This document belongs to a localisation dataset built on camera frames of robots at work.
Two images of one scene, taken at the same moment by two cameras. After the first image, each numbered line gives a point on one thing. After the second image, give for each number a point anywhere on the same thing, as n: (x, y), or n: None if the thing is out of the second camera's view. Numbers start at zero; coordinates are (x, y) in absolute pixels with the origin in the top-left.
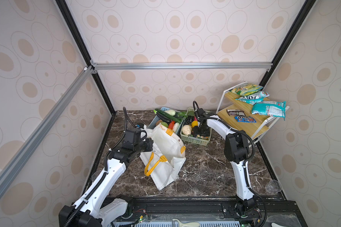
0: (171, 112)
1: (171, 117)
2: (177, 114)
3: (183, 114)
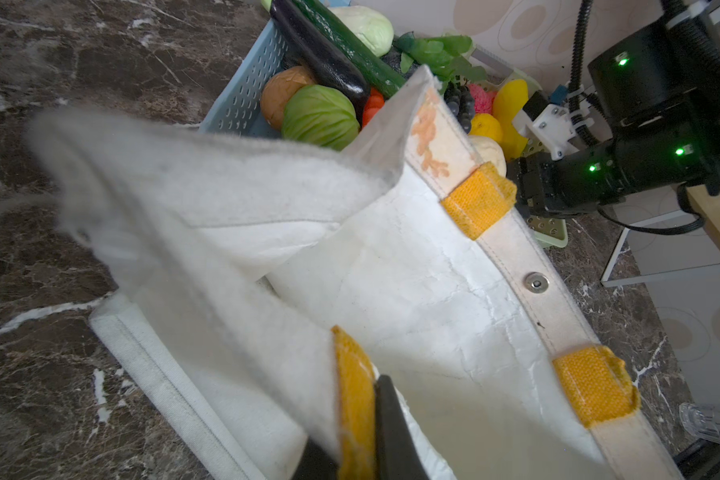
0: (370, 28)
1: (370, 70)
2: (328, 63)
3: (443, 54)
